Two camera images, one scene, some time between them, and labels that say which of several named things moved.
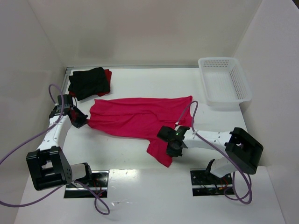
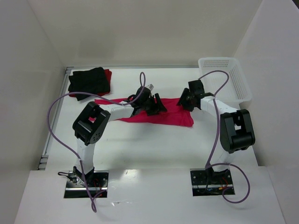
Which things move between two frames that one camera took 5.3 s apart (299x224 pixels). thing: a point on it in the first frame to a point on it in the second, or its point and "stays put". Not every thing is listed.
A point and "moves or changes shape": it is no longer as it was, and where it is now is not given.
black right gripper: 163,134 to 185,99
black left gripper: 79,118 to 152,105
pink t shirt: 141,118 moves or changes shape
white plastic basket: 224,83 stays put
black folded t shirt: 84,84 stays put
